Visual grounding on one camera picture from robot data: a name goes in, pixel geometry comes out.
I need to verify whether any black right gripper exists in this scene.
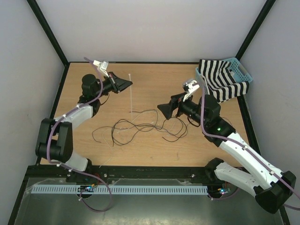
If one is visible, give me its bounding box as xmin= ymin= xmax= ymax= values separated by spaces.
xmin=157 ymin=91 xmax=207 ymax=127

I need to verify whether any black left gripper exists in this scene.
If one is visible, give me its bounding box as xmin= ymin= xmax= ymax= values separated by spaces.
xmin=95 ymin=72 xmax=133 ymax=99

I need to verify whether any white zip tie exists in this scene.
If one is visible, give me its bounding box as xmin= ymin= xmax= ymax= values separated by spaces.
xmin=128 ymin=74 xmax=133 ymax=116

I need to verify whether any grey wire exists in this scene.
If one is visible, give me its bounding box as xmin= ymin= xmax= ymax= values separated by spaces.
xmin=111 ymin=109 xmax=188 ymax=143

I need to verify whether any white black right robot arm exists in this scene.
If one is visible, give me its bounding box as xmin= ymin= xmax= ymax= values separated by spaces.
xmin=157 ymin=93 xmax=300 ymax=213

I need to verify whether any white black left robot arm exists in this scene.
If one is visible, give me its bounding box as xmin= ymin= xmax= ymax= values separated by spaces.
xmin=35 ymin=72 xmax=133 ymax=182

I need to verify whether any black white striped cloth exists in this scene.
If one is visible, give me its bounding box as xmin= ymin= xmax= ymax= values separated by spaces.
xmin=196 ymin=58 xmax=252 ymax=103

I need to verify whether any light blue perforated basket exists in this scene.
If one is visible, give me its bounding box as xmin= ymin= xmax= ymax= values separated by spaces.
xmin=195 ymin=57 xmax=253 ymax=93

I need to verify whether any grey metal front plate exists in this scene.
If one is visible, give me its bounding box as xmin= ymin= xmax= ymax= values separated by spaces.
xmin=16 ymin=179 xmax=283 ymax=225

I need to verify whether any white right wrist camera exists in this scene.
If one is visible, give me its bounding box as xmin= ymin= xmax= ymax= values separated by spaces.
xmin=182 ymin=79 xmax=200 ymax=102

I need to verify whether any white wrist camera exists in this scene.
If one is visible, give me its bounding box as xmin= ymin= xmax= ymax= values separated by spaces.
xmin=93 ymin=60 xmax=109 ymax=77
xmin=182 ymin=79 xmax=200 ymax=102

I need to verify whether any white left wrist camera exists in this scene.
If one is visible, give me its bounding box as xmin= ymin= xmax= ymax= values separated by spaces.
xmin=93 ymin=60 xmax=109 ymax=77

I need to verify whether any black cage frame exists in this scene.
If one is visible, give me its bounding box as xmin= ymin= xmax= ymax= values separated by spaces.
xmin=8 ymin=0 xmax=276 ymax=225

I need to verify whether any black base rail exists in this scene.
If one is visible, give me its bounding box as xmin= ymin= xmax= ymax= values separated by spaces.
xmin=25 ymin=165 xmax=275 ymax=186

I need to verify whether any white slotted cable duct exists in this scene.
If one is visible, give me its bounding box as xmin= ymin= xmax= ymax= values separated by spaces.
xmin=30 ymin=185 xmax=207 ymax=195

